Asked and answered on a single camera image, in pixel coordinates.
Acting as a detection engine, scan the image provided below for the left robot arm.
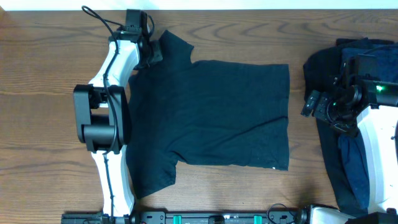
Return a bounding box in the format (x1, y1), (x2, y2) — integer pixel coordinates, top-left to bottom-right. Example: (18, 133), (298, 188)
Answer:
(73, 31), (162, 223)

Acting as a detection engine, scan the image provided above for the dark teal t-shirt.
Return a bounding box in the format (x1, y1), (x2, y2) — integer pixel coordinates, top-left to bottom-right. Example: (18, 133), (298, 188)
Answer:
(126, 31), (290, 198)

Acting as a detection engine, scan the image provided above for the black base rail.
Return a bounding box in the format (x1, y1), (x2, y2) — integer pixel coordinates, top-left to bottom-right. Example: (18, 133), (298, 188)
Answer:
(60, 203), (310, 224)

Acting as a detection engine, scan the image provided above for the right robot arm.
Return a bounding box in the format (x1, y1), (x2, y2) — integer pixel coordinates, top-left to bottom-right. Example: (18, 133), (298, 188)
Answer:
(298, 80), (397, 223)

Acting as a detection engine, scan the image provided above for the black garment in pile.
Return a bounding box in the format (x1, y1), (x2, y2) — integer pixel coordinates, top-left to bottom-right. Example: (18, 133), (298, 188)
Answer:
(303, 38), (395, 217)

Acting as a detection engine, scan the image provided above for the blue garment in pile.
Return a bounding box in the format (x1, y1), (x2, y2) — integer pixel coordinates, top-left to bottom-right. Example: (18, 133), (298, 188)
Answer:
(338, 48), (397, 210)

